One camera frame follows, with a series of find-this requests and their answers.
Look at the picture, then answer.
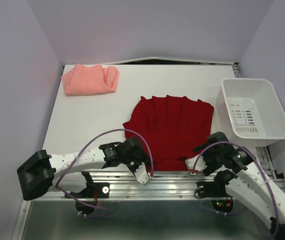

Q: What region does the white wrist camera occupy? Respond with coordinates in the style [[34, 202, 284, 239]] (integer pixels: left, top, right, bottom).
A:
[[185, 155, 207, 175], [133, 162, 152, 186]]

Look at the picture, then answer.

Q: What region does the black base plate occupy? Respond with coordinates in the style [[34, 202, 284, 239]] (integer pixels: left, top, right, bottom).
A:
[[194, 181, 229, 199], [74, 182, 110, 199]]

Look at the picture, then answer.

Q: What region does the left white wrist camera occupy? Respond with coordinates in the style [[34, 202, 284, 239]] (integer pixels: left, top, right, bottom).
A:
[[133, 162, 152, 186]]

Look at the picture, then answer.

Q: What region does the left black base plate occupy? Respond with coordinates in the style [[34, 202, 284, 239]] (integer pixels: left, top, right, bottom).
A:
[[74, 182, 110, 199]]

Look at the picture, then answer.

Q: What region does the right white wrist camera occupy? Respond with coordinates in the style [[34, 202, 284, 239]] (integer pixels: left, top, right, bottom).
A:
[[185, 155, 207, 175]]

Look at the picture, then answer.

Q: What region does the white backdrop board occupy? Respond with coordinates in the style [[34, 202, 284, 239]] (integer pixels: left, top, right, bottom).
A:
[[103, 57, 236, 66]]

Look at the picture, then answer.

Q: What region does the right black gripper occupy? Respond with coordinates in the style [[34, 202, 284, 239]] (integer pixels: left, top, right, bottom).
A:
[[192, 141, 222, 176]]

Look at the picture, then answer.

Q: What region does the red skirt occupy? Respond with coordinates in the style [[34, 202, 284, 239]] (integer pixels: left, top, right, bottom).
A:
[[123, 95, 214, 172]]

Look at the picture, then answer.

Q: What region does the aluminium rail frame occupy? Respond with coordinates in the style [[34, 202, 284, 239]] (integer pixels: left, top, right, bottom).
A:
[[12, 62, 285, 240]]

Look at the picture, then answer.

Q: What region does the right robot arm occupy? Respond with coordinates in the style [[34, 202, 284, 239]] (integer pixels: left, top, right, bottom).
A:
[[186, 132, 285, 240]]

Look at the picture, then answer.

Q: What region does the pink pleated skirt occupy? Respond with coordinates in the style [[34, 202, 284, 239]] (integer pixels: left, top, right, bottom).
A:
[[61, 64, 119, 96]]

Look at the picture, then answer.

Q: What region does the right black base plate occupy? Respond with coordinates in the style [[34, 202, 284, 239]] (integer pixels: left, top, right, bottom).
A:
[[194, 181, 229, 199]]

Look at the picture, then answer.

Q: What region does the white plastic bin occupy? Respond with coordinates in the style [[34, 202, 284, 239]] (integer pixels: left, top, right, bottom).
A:
[[215, 78, 285, 148]]

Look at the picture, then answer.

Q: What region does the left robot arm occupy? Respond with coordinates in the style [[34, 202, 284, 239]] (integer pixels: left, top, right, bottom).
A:
[[17, 137, 151, 201]]

